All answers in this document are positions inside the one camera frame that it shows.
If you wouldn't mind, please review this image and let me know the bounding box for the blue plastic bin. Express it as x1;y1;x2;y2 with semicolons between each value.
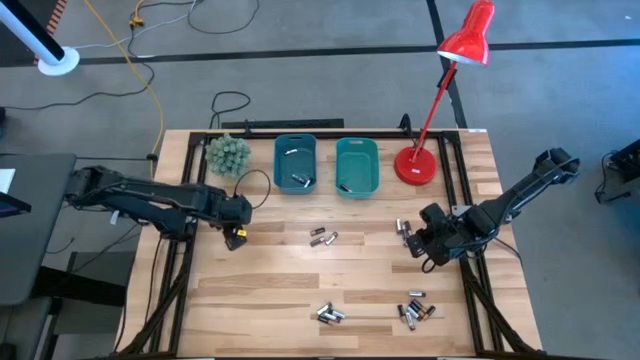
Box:
272;132;318;196

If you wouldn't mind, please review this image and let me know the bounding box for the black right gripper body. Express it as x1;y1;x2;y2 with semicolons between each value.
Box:
423;214;471;267

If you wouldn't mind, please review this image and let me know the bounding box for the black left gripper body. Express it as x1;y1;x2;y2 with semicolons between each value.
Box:
214;192;254;229

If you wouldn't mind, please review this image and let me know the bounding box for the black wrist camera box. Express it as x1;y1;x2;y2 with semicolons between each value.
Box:
418;202;450;227
224;227;249;252

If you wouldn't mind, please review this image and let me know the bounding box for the dark grey desk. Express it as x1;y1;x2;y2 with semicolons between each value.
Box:
0;152;79;307

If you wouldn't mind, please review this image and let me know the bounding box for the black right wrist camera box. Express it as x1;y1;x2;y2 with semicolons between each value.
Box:
418;202;450;227

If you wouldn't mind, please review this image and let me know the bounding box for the black left wrist camera cable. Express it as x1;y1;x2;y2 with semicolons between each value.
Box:
232;168;273;211

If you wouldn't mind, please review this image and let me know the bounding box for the grey floor cable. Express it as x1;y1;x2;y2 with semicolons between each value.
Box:
69;0;204;51

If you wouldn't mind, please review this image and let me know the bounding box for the white pole with round base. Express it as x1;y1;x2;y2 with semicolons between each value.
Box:
0;0;81;78

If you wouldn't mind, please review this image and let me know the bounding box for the black aluminium table frame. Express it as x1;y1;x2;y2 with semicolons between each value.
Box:
117;128;544;360

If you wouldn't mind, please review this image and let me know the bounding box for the yellow power cable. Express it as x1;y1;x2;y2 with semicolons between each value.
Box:
81;0;166;151

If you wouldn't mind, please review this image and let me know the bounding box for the orange black striped tape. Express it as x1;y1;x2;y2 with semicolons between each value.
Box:
33;0;69;37

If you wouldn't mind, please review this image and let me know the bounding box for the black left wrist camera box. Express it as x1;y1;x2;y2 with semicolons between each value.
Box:
224;227;249;252

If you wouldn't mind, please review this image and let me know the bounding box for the black equipment box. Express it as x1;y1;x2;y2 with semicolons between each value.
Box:
593;138;640;205

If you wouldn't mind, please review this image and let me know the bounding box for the green succulent in patterned pot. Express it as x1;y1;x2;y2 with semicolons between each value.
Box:
204;132;252;179

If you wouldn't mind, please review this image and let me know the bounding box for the yellow power plug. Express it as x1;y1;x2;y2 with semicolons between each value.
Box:
128;0;147;29

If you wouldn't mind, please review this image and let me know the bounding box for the black floor cable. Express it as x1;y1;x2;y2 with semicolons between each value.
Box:
208;90;252;130
0;22;156;112
187;0;261;36

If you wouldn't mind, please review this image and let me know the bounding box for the red desk lamp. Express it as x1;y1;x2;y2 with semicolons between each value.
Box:
393;0;497;187

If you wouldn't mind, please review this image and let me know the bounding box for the green plastic bin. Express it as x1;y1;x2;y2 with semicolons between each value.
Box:
334;136;381;200

